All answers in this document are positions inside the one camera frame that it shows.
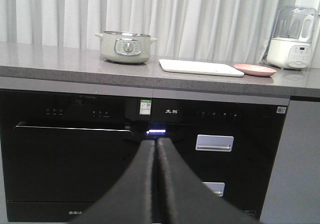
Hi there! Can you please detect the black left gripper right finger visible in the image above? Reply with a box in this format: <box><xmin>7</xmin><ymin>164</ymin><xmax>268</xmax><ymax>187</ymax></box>
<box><xmin>156</xmin><ymin>138</ymin><xmax>258</xmax><ymax>224</ymax></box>

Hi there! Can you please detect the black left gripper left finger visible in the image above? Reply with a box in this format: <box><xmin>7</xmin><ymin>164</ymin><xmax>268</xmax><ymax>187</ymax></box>
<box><xmin>71</xmin><ymin>140</ymin><xmax>155</xmax><ymax>224</ymax></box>

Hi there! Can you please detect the pink round plate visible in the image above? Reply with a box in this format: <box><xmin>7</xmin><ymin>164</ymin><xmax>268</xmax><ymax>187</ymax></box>
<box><xmin>234</xmin><ymin>63</ymin><xmax>277</xmax><ymax>77</ymax></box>

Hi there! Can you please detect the cream bear serving tray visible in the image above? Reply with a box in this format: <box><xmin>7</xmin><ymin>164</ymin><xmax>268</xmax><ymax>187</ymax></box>
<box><xmin>159</xmin><ymin>59</ymin><xmax>245</xmax><ymax>77</ymax></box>

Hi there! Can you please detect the black drawer sterilizer cabinet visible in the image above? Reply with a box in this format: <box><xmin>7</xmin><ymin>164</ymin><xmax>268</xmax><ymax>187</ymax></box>
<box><xmin>125</xmin><ymin>98</ymin><xmax>287</xmax><ymax>219</ymax></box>

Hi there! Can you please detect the black built-in dishwasher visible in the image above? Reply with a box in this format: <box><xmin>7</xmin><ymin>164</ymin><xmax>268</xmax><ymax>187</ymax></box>
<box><xmin>0</xmin><ymin>89</ymin><xmax>150</xmax><ymax>223</ymax></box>

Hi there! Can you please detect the grey cabinet door panel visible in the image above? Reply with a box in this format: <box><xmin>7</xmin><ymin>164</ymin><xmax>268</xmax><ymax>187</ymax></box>
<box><xmin>260</xmin><ymin>100</ymin><xmax>320</xmax><ymax>224</ymax></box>

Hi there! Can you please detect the green electric cooking pot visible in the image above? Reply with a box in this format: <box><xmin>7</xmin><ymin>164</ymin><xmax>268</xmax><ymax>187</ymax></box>
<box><xmin>94</xmin><ymin>31</ymin><xmax>158</xmax><ymax>64</ymax></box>

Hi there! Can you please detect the grey stone countertop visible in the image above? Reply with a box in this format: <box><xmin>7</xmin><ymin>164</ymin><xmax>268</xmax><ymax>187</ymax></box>
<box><xmin>0</xmin><ymin>42</ymin><xmax>320</xmax><ymax>98</ymax></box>

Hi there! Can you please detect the white pleated curtain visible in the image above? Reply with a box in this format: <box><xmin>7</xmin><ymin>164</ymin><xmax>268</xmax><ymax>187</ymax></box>
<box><xmin>0</xmin><ymin>0</ymin><xmax>320</xmax><ymax>64</ymax></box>

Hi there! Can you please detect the silver lower drawer handle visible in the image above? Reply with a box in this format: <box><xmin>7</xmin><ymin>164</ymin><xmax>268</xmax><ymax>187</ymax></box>
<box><xmin>203</xmin><ymin>182</ymin><xmax>226</xmax><ymax>197</ymax></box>

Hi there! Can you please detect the silver drawer handle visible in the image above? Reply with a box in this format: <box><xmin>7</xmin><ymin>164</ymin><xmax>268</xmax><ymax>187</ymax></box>
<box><xmin>195</xmin><ymin>134</ymin><xmax>235</xmax><ymax>152</ymax></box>
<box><xmin>203</xmin><ymin>182</ymin><xmax>226</xmax><ymax>197</ymax></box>

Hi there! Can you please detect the silver upper drawer handle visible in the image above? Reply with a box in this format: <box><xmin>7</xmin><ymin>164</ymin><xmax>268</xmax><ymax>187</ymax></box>
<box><xmin>195</xmin><ymin>134</ymin><xmax>235</xmax><ymax>152</ymax></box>

